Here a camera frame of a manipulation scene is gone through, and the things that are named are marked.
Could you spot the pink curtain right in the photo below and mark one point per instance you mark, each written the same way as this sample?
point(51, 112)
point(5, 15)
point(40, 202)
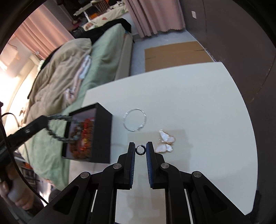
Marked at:
point(151, 17)

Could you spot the pink white cloth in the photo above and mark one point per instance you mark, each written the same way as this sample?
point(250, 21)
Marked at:
point(71, 93)

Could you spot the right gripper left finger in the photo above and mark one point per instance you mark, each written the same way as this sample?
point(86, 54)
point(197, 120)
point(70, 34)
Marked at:
point(129, 166)

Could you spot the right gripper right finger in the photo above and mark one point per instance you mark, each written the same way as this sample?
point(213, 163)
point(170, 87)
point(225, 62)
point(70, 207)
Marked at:
point(154, 161)

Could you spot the white wall socket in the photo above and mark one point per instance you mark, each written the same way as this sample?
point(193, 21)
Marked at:
point(193, 14)

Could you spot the flat cardboard sheet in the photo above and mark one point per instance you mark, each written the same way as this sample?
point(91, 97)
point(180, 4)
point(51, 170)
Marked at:
point(177, 54)

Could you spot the green bed sheet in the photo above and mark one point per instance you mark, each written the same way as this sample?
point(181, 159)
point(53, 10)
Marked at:
point(42, 150)

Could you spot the black jewelry box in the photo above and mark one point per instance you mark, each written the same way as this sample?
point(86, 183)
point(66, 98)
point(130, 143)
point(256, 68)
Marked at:
point(94, 140)

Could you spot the pink curtain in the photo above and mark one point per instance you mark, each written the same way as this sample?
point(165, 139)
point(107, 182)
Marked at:
point(42, 32)
point(151, 17)

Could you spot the person's left hand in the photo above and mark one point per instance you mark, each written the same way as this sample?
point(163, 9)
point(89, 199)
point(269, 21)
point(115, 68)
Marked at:
point(19, 194)

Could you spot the white butterfly brooch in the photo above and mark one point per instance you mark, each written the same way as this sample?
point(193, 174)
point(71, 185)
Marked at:
point(166, 142)

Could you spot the beige blanket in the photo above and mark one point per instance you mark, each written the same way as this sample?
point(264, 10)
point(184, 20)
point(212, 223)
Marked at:
point(49, 93)

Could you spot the pink curtain left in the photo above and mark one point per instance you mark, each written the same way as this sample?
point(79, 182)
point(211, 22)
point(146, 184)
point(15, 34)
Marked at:
point(42, 32)

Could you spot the black cloth on bed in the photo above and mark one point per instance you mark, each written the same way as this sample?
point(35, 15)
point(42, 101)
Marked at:
point(97, 32)

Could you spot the floral patterned bedding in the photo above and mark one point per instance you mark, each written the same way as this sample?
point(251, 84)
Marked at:
point(112, 13)

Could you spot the white folding table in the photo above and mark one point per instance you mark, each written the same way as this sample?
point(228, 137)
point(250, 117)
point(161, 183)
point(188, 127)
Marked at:
point(92, 9)

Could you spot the brown bead bracelet red tassel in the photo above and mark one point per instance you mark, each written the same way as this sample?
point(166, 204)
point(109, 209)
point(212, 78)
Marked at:
point(82, 147)

